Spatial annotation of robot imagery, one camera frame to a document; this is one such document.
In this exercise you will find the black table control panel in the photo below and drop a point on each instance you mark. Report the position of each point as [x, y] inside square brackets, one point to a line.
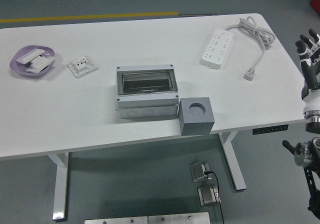
[271, 129]

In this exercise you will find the grey electrical enclosure box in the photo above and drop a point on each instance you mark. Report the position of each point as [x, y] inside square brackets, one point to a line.
[147, 104]

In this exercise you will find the metal foot pedal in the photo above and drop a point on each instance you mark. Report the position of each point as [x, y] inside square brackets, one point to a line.
[198, 171]
[208, 196]

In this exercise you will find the white power strip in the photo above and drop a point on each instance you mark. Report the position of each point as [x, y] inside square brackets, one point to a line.
[217, 49]

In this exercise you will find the white wall socket panel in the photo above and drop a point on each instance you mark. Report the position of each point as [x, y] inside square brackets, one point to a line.
[82, 66]

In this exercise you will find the dark floor strip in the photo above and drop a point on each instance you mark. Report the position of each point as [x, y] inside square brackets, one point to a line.
[197, 15]

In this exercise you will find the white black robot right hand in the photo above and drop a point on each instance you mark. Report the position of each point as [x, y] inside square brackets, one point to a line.
[312, 99]

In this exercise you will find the transparent hinged box lid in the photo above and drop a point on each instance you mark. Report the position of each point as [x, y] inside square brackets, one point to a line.
[147, 81]

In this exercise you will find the long white plastic part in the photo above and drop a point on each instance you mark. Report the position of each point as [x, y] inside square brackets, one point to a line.
[29, 56]

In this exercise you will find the purple plate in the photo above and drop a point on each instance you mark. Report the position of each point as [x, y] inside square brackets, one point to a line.
[18, 68]

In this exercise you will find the silver metal plate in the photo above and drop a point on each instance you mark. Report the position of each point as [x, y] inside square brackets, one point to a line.
[115, 221]

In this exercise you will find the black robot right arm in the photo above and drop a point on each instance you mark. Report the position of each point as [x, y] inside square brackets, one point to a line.
[312, 154]

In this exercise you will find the grey cube with round hole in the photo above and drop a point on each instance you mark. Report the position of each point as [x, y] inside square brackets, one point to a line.
[195, 125]

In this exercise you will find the white table leg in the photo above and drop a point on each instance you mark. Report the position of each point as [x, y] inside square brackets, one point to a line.
[235, 164]
[60, 184]

